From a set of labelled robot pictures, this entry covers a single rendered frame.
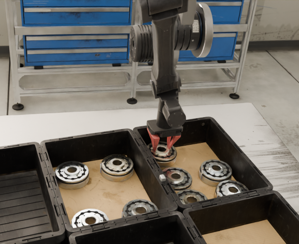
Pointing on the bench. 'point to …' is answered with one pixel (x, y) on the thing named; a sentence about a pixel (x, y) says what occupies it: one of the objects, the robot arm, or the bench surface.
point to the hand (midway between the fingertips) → (161, 147)
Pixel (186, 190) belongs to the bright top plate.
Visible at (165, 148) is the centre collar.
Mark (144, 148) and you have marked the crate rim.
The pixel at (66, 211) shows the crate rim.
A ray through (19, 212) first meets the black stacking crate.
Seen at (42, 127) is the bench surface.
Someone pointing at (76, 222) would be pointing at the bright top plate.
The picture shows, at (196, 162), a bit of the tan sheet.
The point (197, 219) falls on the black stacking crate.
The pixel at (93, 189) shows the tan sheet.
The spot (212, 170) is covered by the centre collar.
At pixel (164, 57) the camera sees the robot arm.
